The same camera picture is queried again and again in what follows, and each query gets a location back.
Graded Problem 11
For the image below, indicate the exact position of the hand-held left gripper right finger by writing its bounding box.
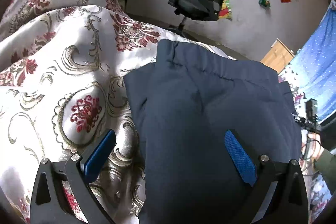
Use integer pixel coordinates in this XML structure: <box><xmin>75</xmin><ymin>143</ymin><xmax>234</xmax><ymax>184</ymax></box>
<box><xmin>224</xmin><ymin>130</ymin><xmax>309</xmax><ymax>224</ymax></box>

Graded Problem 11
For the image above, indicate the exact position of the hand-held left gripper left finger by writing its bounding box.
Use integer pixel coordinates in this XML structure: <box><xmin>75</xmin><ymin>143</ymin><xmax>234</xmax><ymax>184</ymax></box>
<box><xmin>29</xmin><ymin>129</ymin><xmax>117</xmax><ymax>224</ymax></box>

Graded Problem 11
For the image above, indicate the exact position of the navy puffer jacket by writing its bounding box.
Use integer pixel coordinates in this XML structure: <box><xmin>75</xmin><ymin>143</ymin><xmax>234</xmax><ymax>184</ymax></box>
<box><xmin>123</xmin><ymin>39</ymin><xmax>302</xmax><ymax>224</ymax></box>

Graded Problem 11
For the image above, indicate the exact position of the person's right hand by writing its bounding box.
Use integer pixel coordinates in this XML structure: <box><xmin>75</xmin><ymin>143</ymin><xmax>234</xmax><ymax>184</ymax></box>
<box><xmin>308</xmin><ymin>132</ymin><xmax>326</xmax><ymax>161</ymax></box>

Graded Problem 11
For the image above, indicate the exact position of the blue starry curtain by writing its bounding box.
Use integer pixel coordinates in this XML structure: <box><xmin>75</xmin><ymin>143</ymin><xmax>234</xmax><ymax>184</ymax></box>
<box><xmin>278</xmin><ymin>0</ymin><xmax>336</xmax><ymax>122</ymax></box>

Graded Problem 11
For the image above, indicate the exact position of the small wooden cabinet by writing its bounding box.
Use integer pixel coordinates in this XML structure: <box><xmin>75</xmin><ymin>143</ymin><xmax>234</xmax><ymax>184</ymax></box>
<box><xmin>260</xmin><ymin>38</ymin><xmax>295</xmax><ymax>73</ymax></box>

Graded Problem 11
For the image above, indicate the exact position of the floral cream red bedspread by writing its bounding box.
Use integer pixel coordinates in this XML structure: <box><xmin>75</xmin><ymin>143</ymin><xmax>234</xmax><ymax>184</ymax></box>
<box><xmin>0</xmin><ymin>0</ymin><xmax>237</xmax><ymax>224</ymax></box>

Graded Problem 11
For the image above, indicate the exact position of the yellow bear wall poster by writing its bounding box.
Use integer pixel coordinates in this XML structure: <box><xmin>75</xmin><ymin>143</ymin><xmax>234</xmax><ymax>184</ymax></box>
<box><xmin>218</xmin><ymin>0</ymin><xmax>233</xmax><ymax>20</ymax></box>

